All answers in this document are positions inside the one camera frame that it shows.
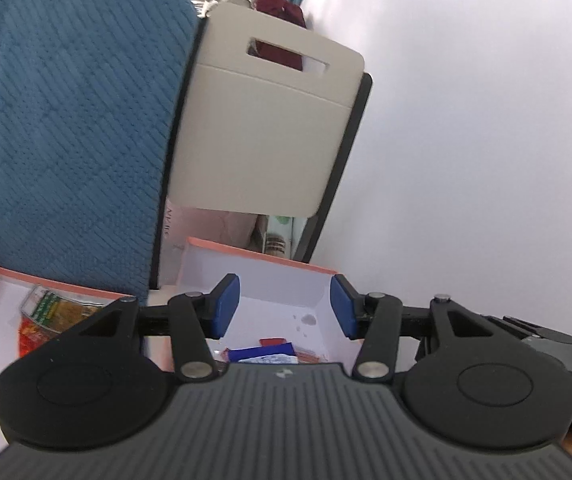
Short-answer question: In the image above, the dark blue snack packet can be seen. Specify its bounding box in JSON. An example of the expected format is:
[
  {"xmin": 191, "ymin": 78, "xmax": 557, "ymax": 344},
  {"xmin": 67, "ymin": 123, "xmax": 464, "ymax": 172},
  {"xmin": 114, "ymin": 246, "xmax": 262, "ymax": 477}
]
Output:
[{"xmin": 226, "ymin": 341, "xmax": 297, "ymax": 362}]

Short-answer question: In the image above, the dark red cloth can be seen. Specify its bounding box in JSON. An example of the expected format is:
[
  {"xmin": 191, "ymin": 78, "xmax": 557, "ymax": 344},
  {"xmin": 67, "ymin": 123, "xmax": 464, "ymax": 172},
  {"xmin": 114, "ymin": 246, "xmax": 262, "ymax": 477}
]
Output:
[{"xmin": 251, "ymin": 0, "xmax": 307, "ymax": 71}]

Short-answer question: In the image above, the red striped snack packet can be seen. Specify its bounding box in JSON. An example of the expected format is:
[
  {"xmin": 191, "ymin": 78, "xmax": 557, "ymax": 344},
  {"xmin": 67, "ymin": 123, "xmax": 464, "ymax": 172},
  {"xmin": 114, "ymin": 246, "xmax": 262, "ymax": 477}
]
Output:
[{"xmin": 293, "ymin": 347, "xmax": 332, "ymax": 364}]

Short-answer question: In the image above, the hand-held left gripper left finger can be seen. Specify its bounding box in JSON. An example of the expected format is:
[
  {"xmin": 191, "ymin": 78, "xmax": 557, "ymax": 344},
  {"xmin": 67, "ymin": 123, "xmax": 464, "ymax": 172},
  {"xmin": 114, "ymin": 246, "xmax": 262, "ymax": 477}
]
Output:
[{"xmin": 58, "ymin": 273, "xmax": 241, "ymax": 381}]

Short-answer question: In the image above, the orange green snack packet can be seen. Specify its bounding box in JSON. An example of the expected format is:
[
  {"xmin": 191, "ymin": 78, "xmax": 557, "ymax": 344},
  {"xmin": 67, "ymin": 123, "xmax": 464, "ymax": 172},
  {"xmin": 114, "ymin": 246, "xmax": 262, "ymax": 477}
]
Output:
[{"xmin": 16, "ymin": 285, "xmax": 117, "ymax": 358}]

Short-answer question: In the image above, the white light blue snack packet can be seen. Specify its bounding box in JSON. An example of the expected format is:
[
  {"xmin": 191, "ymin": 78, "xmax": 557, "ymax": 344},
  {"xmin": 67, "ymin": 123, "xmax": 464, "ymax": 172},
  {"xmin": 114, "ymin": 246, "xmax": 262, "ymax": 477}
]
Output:
[{"xmin": 238, "ymin": 354, "xmax": 299, "ymax": 366}]

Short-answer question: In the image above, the green printed box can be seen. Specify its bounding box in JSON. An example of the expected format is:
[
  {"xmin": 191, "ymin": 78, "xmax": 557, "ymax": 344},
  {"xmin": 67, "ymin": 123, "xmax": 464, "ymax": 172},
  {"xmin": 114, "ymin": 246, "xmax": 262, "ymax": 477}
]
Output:
[{"xmin": 261, "ymin": 214, "xmax": 297, "ymax": 261}]

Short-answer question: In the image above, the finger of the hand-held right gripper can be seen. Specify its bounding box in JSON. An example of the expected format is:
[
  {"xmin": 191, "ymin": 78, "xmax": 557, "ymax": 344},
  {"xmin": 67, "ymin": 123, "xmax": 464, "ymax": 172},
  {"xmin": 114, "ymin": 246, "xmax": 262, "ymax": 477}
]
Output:
[{"xmin": 483, "ymin": 315, "xmax": 572, "ymax": 345}]

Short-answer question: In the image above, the beige plastic storage bin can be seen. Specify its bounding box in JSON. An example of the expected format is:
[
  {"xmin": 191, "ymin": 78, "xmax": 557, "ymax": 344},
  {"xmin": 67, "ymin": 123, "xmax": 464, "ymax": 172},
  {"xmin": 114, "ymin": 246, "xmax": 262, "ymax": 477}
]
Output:
[{"xmin": 166, "ymin": 2, "xmax": 367, "ymax": 218}]

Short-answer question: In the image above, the orange cardboard box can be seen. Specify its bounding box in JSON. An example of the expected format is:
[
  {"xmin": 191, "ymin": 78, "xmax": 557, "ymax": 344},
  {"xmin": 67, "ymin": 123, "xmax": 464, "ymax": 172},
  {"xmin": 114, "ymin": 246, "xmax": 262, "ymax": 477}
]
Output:
[{"xmin": 161, "ymin": 236, "xmax": 362, "ymax": 376}]

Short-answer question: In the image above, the large blue quilted cushion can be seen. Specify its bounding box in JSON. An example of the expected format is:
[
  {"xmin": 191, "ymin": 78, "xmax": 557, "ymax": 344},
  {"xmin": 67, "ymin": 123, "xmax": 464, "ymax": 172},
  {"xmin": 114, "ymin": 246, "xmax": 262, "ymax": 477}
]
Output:
[{"xmin": 0, "ymin": 0, "xmax": 199, "ymax": 306}]

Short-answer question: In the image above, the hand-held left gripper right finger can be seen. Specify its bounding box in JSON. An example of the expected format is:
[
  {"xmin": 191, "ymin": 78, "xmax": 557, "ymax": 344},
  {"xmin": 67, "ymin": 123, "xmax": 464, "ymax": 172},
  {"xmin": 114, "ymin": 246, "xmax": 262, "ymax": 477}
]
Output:
[{"xmin": 330, "ymin": 273, "xmax": 517, "ymax": 380}]

